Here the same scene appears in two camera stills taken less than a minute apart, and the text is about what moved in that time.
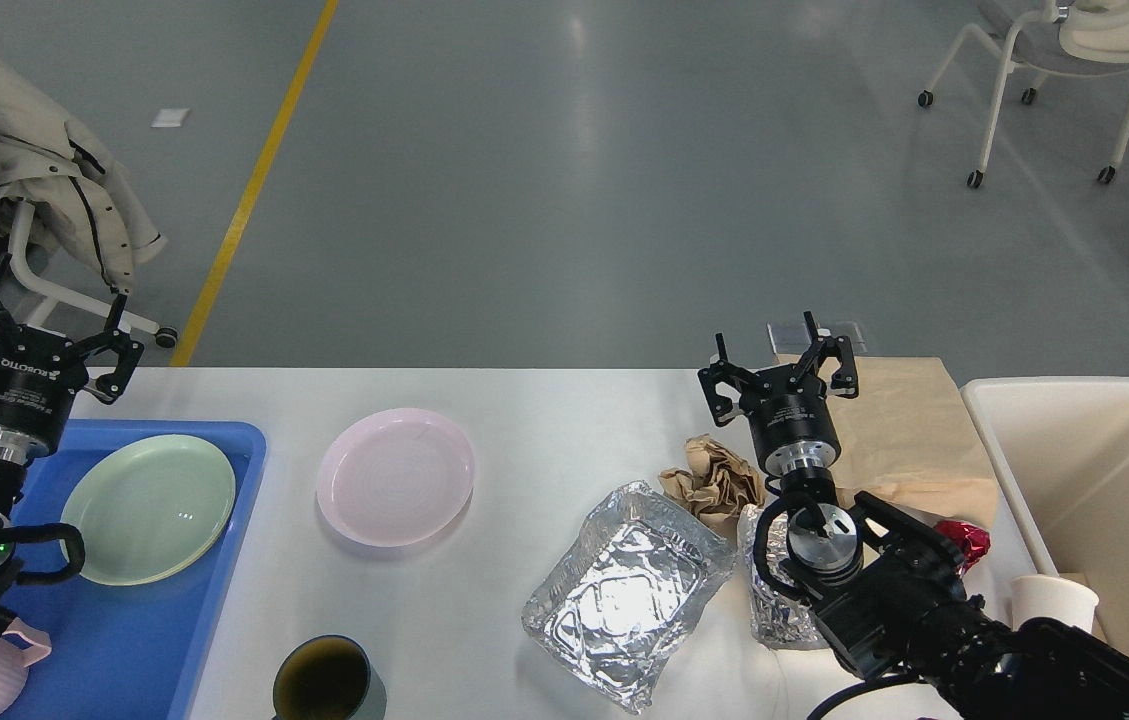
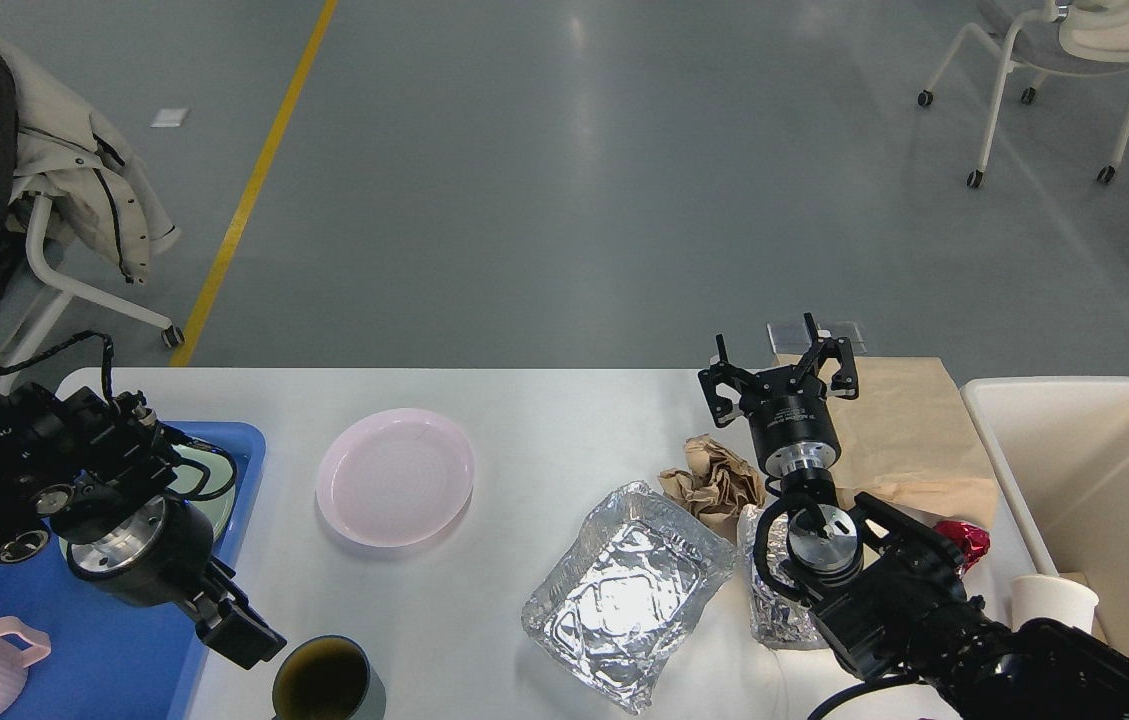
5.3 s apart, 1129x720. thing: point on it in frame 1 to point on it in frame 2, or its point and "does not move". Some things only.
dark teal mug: x=328 y=677 does not move
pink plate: x=395 y=477 does not move
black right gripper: x=789 y=410 does not move
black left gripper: x=17 y=398 to x=160 y=553
